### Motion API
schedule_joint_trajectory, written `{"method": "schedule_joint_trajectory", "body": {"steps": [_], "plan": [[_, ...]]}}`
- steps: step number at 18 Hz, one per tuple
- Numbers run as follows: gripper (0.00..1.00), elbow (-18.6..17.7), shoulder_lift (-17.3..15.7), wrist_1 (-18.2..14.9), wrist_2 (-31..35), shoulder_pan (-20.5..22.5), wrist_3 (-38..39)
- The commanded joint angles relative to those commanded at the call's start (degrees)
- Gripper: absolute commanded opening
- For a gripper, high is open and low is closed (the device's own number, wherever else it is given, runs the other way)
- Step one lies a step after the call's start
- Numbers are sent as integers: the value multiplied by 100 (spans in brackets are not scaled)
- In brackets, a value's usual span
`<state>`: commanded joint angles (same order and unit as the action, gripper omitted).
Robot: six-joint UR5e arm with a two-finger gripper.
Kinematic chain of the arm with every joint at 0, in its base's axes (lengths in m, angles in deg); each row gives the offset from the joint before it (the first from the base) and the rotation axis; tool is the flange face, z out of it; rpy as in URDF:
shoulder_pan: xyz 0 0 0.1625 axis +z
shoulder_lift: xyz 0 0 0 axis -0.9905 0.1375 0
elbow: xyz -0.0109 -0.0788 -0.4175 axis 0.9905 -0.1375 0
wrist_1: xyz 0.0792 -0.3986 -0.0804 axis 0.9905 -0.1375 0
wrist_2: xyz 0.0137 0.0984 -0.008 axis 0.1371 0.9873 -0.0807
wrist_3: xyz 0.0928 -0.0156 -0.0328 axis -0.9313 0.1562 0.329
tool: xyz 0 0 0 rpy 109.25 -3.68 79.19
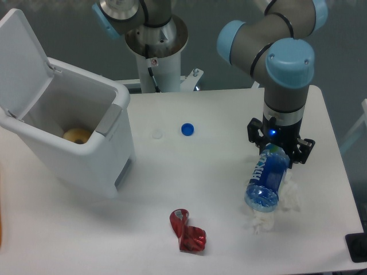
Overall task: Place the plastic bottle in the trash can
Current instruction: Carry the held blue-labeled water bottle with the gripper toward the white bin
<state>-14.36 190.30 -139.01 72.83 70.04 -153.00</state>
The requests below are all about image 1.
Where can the tape roll in trash can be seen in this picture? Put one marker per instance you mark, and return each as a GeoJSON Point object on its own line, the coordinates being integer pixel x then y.
{"type": "Point", "coordinates": [77, 135]}

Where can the black device at table edge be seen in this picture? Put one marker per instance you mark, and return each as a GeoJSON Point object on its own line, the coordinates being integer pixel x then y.
{"type": "Point", "coordinates": [356, 244]}

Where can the blue bottle cap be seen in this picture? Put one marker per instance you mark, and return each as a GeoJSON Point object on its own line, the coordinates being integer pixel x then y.
{"type": "Point", "coordinates": [187, 129]}

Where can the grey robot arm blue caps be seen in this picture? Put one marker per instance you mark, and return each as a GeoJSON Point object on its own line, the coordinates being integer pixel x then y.
{"type": "Point", "coordinates": [273, 52]}

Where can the white trash can lid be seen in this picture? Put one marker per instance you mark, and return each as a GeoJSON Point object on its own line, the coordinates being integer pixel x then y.
{"type": "Point", "coordinates": [21, 61]}

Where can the blue plastic bottle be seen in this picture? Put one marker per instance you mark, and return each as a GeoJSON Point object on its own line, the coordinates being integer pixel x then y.
{"type": "Point", "coordinates": [262, 191]}

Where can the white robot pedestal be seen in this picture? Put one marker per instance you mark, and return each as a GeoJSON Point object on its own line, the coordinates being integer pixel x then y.
{"type": "Point", "coordinates": [157, 53]}

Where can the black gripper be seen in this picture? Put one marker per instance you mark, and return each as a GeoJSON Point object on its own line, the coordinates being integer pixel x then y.
{"type": "Point", "coordinates": [281, 129]}

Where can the crumpled white tissue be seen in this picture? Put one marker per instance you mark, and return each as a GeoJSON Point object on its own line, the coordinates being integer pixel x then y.
{"type": "Point", "coordinates": [290, 201]}

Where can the crushed red can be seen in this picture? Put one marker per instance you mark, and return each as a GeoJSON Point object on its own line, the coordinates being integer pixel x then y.
{"type": "Point", "coordinates": [190, 238]}

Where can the white bottle cap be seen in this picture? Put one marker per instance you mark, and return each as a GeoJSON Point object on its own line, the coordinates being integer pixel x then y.
{"type": "Point", "coordinates": [157, 134]}

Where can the white trash can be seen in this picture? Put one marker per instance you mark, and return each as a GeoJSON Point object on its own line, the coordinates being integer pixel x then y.
{"type": "Point", "coordinates": [75, 121]}

